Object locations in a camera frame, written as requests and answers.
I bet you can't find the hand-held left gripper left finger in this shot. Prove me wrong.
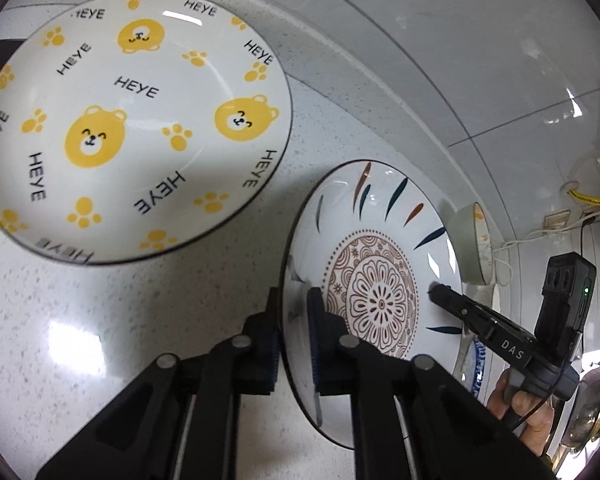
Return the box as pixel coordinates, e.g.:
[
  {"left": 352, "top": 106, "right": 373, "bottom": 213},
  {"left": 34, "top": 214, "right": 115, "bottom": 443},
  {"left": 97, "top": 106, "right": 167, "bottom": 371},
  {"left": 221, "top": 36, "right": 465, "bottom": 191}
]
[{"left": 37, "top": 287, "right": 283, "bottom": 480}]

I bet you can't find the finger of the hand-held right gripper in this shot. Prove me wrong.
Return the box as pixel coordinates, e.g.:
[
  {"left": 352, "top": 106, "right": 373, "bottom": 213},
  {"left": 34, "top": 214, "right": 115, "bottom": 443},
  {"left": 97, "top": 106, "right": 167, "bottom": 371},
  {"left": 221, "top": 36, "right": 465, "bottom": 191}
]
[{"left": 426, "top": 284, "right": 501, "bottom": 347}]

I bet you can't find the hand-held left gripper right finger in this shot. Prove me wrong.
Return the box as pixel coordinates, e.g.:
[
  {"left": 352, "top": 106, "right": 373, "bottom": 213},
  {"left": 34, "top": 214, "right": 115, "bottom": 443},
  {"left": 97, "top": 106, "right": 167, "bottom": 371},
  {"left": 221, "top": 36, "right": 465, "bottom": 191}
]
[{"left": 306, "top": 287, "right": 557, "bottom": 480}]

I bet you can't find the blue wave pattern plate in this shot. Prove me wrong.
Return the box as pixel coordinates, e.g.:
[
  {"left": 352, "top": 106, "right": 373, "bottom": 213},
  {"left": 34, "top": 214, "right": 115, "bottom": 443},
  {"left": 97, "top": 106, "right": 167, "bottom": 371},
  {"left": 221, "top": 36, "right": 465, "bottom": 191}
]
[{"left": 452, "top": 282, "right": 503, "bottom": 401}]

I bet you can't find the bowl with yellow flower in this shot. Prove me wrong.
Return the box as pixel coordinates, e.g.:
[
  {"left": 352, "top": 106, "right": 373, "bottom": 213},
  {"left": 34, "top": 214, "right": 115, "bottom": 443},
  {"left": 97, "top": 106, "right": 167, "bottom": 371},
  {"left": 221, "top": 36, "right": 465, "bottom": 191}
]
[{"left": 452, "top": 202, "right": 497, "bottom": 286}]

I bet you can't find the white plate with brown mandala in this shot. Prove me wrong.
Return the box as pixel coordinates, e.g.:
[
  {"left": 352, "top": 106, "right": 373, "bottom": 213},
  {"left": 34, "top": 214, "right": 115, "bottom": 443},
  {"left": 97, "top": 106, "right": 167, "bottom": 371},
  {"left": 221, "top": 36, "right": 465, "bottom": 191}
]
[{"left": 280, "top": 160, "right": 476, "bottom": 451}]

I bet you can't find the white plate with yellow bears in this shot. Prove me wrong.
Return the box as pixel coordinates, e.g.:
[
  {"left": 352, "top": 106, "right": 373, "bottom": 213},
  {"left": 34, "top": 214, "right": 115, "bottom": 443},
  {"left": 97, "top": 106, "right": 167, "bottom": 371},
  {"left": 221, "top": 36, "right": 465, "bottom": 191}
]
[{"left": 0, "top": 0, "right": 295, "bottom": 266}]

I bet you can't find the person's right hand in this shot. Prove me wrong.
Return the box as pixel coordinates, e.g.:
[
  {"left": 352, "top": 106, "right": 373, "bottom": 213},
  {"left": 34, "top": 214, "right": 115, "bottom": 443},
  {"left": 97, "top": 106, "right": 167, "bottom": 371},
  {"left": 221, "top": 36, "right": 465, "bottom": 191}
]
[{"left": 487, "top": 367, "right": 556, "bottom": 456}]

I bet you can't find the white cable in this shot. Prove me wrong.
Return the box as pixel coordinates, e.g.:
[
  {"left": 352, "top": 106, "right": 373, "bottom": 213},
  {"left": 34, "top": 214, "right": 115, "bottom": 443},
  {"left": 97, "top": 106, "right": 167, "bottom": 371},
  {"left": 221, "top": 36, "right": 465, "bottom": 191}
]
[{"left": 490, "top": 217, "right": 588, "bottom": 288}]

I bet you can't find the wall socket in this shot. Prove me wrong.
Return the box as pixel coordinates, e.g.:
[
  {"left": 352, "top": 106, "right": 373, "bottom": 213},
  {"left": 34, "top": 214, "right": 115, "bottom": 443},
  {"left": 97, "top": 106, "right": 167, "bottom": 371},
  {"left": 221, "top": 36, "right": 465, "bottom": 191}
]
[{"left": 542, "top": 210, "right": 571, "bottom": 231}]

